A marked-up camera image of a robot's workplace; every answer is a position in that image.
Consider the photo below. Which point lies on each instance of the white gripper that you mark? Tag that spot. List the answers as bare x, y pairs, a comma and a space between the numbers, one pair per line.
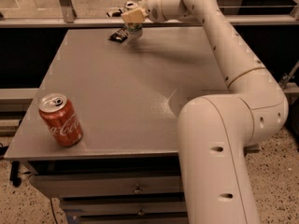
152, 10

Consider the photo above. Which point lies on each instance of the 7up soda can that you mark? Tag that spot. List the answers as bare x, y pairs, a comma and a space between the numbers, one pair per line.
134, 30

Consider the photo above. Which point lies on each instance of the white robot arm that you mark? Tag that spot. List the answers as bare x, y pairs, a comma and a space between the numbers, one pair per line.
214, 130

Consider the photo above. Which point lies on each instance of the dark rxbar chocolate bar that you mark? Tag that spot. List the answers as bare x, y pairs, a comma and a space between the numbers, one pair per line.
119, 36

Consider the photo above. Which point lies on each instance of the red coca-cola can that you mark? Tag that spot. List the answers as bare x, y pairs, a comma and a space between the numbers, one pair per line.
61, 119

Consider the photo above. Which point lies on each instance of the grey drawer cabinet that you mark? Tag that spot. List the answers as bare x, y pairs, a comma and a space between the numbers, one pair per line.
128, 99

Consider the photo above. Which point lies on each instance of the top grey drawer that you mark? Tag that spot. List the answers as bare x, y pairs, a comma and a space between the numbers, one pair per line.
115, 184

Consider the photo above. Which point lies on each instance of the grey drawer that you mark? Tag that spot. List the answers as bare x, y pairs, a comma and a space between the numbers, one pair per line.
115, 184
121, 208

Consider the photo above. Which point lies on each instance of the middle grey drawer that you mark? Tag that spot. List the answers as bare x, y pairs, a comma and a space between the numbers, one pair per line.
121, 208

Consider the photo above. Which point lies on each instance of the black stand foot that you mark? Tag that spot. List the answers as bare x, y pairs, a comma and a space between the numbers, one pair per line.
14, 174

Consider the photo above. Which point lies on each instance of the grey metal railing frame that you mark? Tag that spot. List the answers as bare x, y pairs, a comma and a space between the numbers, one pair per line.
95, 13

